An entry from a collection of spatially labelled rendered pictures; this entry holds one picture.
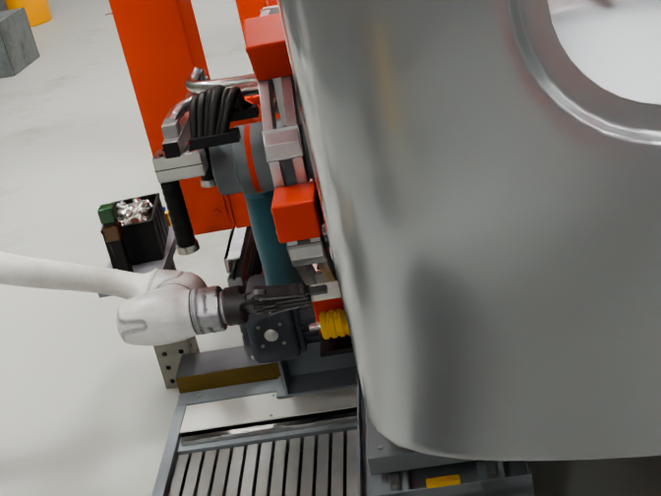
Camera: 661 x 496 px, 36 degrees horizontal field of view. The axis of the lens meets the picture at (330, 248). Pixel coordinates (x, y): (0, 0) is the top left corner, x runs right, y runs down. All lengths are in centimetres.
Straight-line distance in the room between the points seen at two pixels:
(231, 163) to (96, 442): 114
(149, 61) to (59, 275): 64
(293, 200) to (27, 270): 60
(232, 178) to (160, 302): 28
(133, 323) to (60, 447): 103
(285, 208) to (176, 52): 85
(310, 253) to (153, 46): 83
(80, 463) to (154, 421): 23
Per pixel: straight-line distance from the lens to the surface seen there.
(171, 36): 243
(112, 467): 276
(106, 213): 254
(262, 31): 175
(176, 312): 192
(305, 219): 169
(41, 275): 205
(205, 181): 223
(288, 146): 174
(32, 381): 329
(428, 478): 214
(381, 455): 215
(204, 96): 184
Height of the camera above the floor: 151
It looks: 25 degrees down
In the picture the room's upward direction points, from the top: 12 degrees counter-clockwise
